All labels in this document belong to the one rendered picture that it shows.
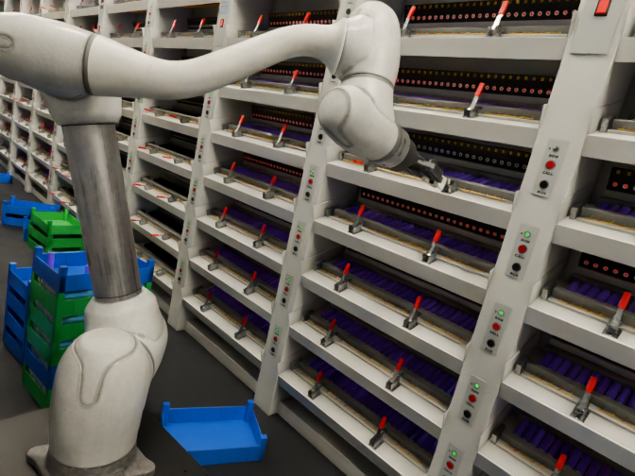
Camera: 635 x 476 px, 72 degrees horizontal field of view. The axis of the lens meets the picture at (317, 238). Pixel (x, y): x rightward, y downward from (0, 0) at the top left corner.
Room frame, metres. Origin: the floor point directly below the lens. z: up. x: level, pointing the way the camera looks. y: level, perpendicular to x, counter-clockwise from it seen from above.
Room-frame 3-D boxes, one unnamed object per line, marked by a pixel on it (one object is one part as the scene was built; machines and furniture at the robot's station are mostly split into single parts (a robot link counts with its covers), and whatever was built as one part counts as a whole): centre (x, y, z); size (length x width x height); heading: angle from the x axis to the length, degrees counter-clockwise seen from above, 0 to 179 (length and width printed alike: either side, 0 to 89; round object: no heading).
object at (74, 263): (1.36, 0.69, 0.44); 0.30 x 0.20 x 0.08; 144
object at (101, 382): (0.75, 0.34, 0.44); 0.18 x 0.16 x 0.22; 11
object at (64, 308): (1.36, 0.69, 0.36); 0.30 x 0.20 x 0.08; 144
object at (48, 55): (0.76, 0.53, 1.02); 0.18 x 0.14 x 0.13; 101
